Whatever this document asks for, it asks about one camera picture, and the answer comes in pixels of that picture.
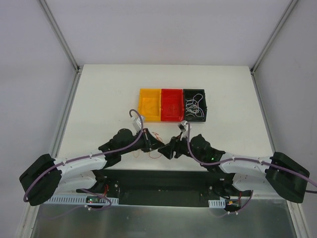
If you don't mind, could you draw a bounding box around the right aluminium table rail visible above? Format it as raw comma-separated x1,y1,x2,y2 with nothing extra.
250,71,279,153

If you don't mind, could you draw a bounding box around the white cable duct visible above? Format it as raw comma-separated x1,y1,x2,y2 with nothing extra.
45,195,119,206
208,199,226,209

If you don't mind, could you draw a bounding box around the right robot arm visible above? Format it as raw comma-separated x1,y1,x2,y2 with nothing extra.
158,134,310,203

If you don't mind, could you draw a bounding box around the left aluminium table rail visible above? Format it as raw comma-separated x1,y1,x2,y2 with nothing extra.
15,66,83,238

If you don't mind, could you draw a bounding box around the left white cable duct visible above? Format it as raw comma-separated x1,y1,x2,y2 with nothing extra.
45,195,119,206

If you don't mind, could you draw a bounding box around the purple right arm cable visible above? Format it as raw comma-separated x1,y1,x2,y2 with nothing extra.
184,123,317,194

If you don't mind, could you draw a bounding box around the left aluminium frame post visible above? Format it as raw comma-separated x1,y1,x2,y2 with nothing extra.
37,0,81,73

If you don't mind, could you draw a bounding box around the aluminium table rail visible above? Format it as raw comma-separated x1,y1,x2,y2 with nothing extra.
15,66,83,238
250,71,279,153

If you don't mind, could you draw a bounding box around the yellow plastic bin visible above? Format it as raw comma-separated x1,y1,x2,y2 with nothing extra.
138,88,161,122

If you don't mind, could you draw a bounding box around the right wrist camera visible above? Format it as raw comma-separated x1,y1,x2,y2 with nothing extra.
178,120,191,139

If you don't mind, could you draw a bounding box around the black plastic bin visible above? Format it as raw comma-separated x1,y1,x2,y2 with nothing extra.
183,89,207,122

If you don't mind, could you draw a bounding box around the right aluminium frame post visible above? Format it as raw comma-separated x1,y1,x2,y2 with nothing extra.
250,0,300,75

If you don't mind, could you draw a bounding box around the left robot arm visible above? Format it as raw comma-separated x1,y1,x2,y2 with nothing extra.
19,128,164,206

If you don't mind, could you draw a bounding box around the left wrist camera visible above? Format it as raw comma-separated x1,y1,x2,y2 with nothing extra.
131,116,145,132

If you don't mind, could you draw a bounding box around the aluminium frame post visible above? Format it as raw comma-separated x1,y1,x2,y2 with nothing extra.
250,0,300,75
37,0,81,73

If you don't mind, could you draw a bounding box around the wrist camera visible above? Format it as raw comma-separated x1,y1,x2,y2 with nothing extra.
178,120,191,139
131,116,145,132

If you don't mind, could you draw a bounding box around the red plastic bin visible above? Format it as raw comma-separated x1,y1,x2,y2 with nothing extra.
161,89,184,122

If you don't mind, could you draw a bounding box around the right white cable duct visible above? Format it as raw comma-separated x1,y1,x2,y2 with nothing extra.
208,199,226,209

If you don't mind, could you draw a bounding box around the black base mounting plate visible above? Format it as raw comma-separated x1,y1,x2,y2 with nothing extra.
90,170,251,207

